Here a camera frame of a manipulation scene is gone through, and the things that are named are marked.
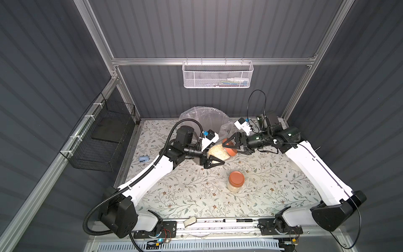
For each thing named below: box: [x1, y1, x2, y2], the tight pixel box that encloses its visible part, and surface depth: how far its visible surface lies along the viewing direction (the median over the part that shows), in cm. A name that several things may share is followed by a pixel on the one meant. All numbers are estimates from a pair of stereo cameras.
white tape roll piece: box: [183, 216, 197, 228], surface depth 75 cm
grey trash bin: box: [176, 106, 231, 141], surface depth 88 cm
